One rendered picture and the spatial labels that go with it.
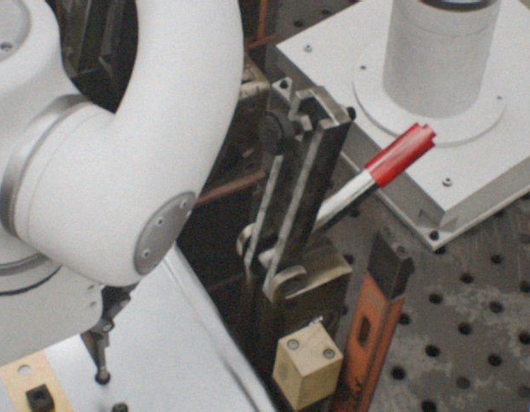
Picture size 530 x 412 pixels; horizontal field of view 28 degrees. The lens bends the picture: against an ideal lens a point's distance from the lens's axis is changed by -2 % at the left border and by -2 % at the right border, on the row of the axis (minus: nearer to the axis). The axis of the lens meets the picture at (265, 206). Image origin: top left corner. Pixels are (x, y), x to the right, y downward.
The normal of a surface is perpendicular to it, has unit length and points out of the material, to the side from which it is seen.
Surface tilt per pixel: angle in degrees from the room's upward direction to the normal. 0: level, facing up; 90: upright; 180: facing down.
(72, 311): 92
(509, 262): 0
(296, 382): 90
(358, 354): 90
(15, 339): 94
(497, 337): 0
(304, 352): 0
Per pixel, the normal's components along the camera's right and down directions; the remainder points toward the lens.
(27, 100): 0.73, 0.56
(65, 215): -0.36, 0.21
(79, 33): -0.83, 0.22
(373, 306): -0.87, 0.35
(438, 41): -0.22, 0.79
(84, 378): 0.07, -0.62
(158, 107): 0.22, 0.15
